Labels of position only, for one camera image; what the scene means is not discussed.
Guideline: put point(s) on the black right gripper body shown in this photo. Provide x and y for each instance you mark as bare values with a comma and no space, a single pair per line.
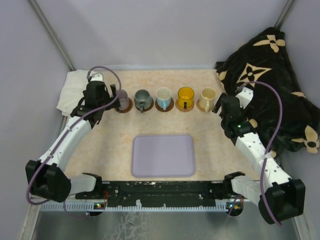
218,104

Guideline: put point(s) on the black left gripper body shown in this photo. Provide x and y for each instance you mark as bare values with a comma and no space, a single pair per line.
107,98

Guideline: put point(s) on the purple mug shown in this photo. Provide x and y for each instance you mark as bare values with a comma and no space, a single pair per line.
123,99

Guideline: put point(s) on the cream mug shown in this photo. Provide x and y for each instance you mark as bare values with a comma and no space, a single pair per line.
207,98

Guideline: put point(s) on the dark wooden coaster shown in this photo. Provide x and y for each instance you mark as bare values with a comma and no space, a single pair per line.
169,108
127,109

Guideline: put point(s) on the grey-green mug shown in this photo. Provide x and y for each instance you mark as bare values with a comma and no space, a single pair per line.
142,99

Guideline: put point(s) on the woven rattan coaster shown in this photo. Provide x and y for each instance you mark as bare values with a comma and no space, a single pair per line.
181,109

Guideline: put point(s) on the yellow mug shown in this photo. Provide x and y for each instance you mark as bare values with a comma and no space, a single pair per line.
185,97

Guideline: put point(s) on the brown wooden coaster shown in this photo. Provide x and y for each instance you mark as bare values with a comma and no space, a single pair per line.
147,109

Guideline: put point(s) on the white mug blue handle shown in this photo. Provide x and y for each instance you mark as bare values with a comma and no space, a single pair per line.
163,97

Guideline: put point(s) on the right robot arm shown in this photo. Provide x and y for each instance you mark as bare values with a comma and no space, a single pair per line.
277,195

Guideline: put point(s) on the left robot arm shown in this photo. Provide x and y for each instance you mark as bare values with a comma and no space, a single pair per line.
46,176

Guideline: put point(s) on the white folded cloth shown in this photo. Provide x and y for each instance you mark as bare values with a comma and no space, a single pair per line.
72,91

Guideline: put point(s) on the black floral blanket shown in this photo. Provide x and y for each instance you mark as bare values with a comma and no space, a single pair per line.
264,65

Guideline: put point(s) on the lavender plastic tray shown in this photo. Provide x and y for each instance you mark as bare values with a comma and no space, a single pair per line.
163,156

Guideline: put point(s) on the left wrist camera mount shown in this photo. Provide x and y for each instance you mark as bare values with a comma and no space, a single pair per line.
96,77

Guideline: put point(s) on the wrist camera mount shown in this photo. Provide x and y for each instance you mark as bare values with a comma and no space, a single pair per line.
245,96
96,77

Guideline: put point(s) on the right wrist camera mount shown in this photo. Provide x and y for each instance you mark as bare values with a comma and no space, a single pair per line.
245,96

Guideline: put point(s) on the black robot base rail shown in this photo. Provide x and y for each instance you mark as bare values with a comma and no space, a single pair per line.
159,193

